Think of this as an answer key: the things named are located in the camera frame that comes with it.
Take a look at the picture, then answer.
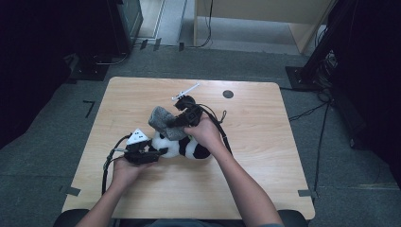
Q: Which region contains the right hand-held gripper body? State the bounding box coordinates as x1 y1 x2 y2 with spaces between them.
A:
171 82 205 128

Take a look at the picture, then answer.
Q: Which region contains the grey tape strip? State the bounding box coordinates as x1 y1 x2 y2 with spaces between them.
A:
297 188 318 199
60 185 82 197

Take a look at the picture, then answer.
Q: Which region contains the black stand base plate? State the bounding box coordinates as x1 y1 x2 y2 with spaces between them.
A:
67 53 110 82

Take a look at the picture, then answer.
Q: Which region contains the cable bundle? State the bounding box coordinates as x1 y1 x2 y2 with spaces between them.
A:
315 50 339 93

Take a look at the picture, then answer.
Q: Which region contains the dark monitor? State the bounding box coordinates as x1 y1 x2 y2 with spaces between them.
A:
107 0 145 56

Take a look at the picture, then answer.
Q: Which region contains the person's right hand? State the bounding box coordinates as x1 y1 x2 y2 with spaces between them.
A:
183 113 228 156

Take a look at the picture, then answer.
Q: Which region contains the panda plush toy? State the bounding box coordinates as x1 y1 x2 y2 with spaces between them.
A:
150 131 212 160

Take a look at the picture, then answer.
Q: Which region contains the hanging black cable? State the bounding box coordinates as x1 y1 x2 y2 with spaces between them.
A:
188 0 215 49

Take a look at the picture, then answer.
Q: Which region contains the grey cloth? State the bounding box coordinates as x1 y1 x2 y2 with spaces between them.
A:
148 105 189 142

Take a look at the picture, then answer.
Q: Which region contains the light wooden desk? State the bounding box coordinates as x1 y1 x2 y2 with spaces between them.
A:
193 0 336 55

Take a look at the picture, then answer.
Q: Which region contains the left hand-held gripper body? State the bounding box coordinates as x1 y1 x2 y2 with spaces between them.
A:
123 128 163 166

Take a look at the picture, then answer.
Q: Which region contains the black metal stand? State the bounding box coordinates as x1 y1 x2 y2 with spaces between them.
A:
285 0 351 93

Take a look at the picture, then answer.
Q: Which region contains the person's left hand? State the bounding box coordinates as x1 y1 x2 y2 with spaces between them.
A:
110 158 158 190

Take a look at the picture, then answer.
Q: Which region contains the black floor cable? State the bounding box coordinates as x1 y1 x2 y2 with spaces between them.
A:
288 101 330 123
312 103 330 194
94 51 131 66

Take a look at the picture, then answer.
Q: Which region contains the dark curtain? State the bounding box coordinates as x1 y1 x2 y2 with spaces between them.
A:
0 0 110 149
327 0 401 187

